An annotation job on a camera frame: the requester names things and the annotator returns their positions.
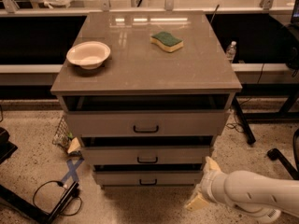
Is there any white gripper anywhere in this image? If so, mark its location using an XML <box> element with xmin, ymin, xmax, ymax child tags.
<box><xmin>185</xmin><ymin>156</ymin><xmax>221</xmax><ymax>211</ymax></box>

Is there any grey drawer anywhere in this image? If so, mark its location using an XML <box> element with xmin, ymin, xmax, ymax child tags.
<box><xmin>81</xmin><ymin>146</ymin><xmax>210</xmax><ymax>165</ymax></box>
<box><xmin>93</xmin><ymin>171</ymin><xmax>203</xmax><ymax>186</ymax></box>
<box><xmin>65</xmin><ymin>111</ymin><xmax>229</xmax><ymax>137</ymax></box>

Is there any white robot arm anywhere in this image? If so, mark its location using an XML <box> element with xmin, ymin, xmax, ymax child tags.
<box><xmin>185</xmin><ymin>156</ymin><xmax>299</xmax><ymax>223</ymax></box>

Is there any grey drawer cabinet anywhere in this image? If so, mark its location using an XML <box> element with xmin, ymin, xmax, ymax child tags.
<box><xmin>50</xmin><ymin>10</ymin><xmax>243</xmax><ymax>189</ymax></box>

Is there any black table leg right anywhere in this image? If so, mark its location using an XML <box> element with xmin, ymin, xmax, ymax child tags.
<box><xmin>233</xmin><ymin>97</ymin><xmax>256</xmax><ymax>145</ymax></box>

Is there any black office chair base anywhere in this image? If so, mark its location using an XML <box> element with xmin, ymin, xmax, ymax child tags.
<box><xmin>267</xmin><ymin>129</ymin><xmax>299</xmax><ymax>180</ymax></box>

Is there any blue tape cross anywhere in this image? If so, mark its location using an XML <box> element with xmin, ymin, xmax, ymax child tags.
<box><xmin>61</xmin><ymin>158</ymin><xmax>84</xmax><ymax>184</ymax></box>

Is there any clear water bottle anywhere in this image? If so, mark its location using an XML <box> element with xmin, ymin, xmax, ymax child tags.
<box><xmin>226</xmin><ymin>41</ymin><xmax>236</xmax><ymax>63</ymax></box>

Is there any green yellow sponge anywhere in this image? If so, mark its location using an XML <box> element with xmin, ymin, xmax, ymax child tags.
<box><xmin>150</xmin><ymin>32</ymin><xmax>183</xmax><ymax>53</ymax></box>

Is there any white bowl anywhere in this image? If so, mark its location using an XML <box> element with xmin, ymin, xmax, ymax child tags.
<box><xmin>66</xmin><ymin>41</ymin><xmax>111</xmax><ymax>70</ymax></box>

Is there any black stand foot left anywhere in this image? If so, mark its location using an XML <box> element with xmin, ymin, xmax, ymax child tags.
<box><xmin>0</xmin><ymin>182</ymin><xmax>79</xmax><ymax>224</ymax></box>

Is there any wire mesh basket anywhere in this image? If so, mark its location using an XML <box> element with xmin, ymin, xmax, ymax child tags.
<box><xmin>52</xmin><ymin>118</ymin><xmax>81</xmax><ymax>157</ymax></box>

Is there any black cable on floor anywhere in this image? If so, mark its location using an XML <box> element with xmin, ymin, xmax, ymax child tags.
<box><xmin>32</xmin><ymin>180</ymin><xmax>83</xmax><ymax>217</ymax></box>

